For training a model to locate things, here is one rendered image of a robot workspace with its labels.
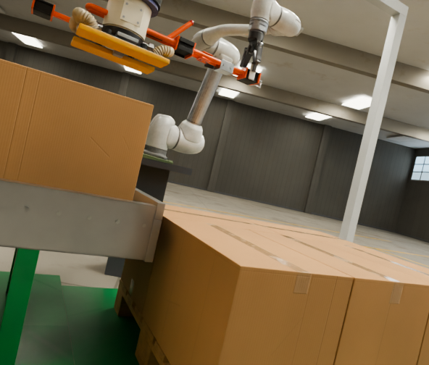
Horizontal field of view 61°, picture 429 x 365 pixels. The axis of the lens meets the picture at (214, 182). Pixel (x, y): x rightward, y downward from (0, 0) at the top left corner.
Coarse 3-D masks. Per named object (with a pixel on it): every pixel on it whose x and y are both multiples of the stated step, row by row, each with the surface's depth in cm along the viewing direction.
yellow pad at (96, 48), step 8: (72, 40) 142; (80, 40) 143; (80, 48) 150; (88, 48) 147; (96, 48) 146; (104, 48) 147; (104, 56) 154; (112, 56) 151; (128, 56) 153; (128, 64) 157; (136, 64) 154; (144, 64) 155; (144, 72) 164
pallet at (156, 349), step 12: (120, 288) 174; (120, 300) 170; (132, 300) 156; (120, 312) 170; (132, 312) 152; (144, 324) 137; (144, 336) 135; (144, 348) 132; (156, 348) 123; (144, 360) 130; (156, 360) 129
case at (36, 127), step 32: (0, 64) 113; (0, 96) 114; (32, 96) 118; (64, 96) 122; (96, 96) 127; (0, 128) 115; (32, 128) 119; (64, 128) 124; (96, 128) 128; (128, 128) 133; (0, 160) 116; (32, 160) 120; (64, 160) 125; (96, 160) 129; (128, 160) 134; (96, 192) 131; (128, 192) 136
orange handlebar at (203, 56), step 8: (88, 8) 137; (96, 8) 137; (56, 16) 156; (64, 16) 157; (152, 32) 147; (168, 40) 151; (200, 56) 159; (208, 56) 160; (216, 64) 166; (240, 72) 168
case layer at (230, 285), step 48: (192, 240) 115; (240, 240) 125; (288, 240) 153; (336, 240) 197; (144, 288) 145; (192, 288) 109; (240, 288) 89; (288, 288) 96; (336, 288) 104; (384, 288) 113; (192, 336) 103; (240, 336) 91; (288, 336) 98; (336, 336) 106; (384, 336) 116
